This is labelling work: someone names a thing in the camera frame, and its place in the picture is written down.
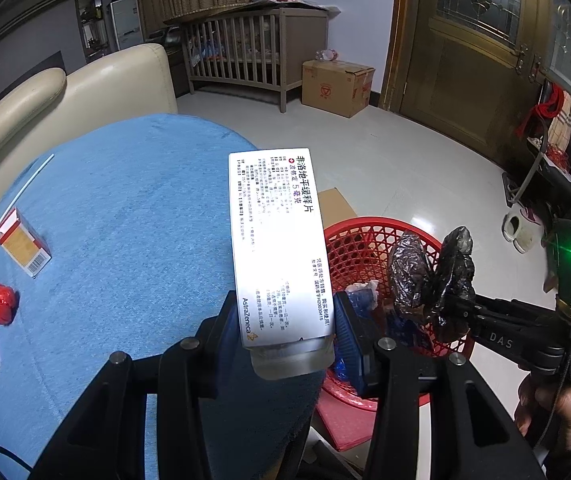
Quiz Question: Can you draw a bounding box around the person's right hand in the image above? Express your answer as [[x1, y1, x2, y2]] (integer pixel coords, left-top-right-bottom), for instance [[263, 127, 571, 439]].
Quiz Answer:
[[513, 375, 571, 448]]

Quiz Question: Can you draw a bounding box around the blue plastic bag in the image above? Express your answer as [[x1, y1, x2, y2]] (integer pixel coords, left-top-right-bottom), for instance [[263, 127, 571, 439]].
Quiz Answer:
[[335, 282, 433, 376]]

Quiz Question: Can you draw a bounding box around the thin white rod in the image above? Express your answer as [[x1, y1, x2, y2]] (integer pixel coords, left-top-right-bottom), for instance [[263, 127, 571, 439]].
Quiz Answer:
[[0, 154, 55, 306]]

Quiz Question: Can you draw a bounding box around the metal clothes rack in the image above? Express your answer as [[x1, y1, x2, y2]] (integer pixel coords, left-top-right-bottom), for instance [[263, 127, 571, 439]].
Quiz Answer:
[[503, 77, 571, 221]]

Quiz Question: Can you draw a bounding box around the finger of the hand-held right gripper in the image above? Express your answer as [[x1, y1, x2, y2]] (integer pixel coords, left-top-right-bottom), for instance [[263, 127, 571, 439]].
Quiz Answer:
[[445, 294, 561, 328], [468, 317, 571, 368]]

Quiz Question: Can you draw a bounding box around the white standing air conditioner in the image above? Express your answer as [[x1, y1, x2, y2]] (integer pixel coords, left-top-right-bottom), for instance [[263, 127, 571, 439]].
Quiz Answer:
[[110, 0, 144, 53]]

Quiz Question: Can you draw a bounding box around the red plastic basket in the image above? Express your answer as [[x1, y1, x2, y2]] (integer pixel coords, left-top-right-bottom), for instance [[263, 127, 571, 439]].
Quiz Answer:
[[315, 216, 476, 413]]

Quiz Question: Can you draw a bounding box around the red wrapper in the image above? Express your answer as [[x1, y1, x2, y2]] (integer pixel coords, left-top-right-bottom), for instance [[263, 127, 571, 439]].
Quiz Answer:
[[0, 282, 19, 325]]

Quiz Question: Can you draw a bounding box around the flat cardboard sheet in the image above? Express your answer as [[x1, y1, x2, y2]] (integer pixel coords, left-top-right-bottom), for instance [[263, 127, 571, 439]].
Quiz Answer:
[[317, 187, 359, 223]]

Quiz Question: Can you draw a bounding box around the thin braided cable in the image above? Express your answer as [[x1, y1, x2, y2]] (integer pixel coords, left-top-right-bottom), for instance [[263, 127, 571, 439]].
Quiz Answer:
[[534, 310, 571, 447]]

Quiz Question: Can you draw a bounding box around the brown cardboard box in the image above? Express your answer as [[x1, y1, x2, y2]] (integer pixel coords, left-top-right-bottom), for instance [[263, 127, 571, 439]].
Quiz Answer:
[[301, 59, 376, 119]]

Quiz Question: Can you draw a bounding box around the red cloth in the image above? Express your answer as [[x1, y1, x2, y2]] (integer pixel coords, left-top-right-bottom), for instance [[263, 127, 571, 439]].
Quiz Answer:
[[520, 82, 566, 136]]

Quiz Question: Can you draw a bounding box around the white slipper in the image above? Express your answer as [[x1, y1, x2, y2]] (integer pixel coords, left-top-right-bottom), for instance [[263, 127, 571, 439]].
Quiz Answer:
[[503, 210, 529, 241], [513, 220, 541, 256]]

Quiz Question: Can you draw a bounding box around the red and yellow medicine box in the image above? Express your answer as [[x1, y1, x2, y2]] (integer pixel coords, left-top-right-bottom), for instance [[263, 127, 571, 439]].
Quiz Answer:
[[0, 208, 52, 279]]

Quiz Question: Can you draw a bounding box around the red stool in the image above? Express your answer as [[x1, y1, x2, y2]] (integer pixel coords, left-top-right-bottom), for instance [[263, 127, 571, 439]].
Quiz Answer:
[[315, 395, 379, 451]]

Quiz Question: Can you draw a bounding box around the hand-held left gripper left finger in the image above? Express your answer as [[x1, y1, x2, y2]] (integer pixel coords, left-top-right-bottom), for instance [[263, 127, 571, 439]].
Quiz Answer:
[[36, 287, 254, 480]]

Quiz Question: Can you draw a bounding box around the wooden crib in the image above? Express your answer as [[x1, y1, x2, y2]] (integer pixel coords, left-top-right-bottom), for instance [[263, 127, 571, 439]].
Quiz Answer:
[[164, 1, 330, 113]]

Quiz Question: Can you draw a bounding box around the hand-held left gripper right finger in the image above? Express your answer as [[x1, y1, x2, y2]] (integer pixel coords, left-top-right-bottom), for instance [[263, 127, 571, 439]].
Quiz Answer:
[[333, 292, 553, 480]]

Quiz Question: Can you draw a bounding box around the white medicine box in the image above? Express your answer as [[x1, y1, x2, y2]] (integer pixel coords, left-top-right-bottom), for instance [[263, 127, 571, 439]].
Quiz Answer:
[[228, 149, 337, 380]]

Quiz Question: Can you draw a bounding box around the blue table cloth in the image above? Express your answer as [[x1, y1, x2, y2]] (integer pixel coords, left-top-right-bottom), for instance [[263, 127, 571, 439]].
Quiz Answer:
[[0, 113, 326, 480]]

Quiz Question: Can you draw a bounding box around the brown wooden door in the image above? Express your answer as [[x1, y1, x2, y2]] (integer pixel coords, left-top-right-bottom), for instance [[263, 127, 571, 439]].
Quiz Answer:
[[380, 0, 571, 171]]

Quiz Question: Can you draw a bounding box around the black plastic bag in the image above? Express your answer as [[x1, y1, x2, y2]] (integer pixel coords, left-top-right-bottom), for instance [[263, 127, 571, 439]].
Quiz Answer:
[[387, 226, 477, 341]]

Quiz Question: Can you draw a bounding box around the plaid cloth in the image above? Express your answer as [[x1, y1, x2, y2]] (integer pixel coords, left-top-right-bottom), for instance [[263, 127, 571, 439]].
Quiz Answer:
[[548, 92, 571, 153]]

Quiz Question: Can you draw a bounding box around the wall shelf unit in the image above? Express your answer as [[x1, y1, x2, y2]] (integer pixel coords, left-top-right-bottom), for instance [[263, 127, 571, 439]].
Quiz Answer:
[[76, 0, 111, 56]]

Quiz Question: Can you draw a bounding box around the cream leather sofa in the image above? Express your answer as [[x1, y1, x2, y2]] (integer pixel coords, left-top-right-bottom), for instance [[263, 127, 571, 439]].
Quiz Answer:
[[0, 42, 179, 246]]

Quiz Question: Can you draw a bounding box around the black wall television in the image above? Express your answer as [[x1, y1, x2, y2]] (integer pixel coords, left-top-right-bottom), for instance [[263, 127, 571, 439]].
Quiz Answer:
[[0, 51, 66, 116]]

